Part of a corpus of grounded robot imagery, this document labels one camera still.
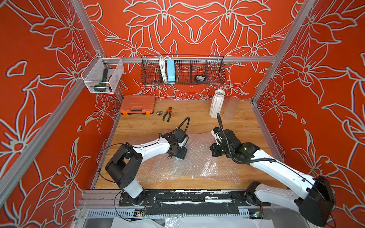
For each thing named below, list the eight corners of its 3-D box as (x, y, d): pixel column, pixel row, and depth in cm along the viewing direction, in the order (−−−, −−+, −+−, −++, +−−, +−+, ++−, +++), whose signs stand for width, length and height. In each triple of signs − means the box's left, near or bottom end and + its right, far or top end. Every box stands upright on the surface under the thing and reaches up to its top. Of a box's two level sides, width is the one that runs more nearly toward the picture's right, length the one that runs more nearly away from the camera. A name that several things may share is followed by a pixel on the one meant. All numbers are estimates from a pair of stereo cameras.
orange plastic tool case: (120, 116, 112) (118, 111, 108) (126, 100, 124) (124, 95, 120) (153, 115, 112) (152, 110, 107) (156, 100, 124) (155, 94, 119)
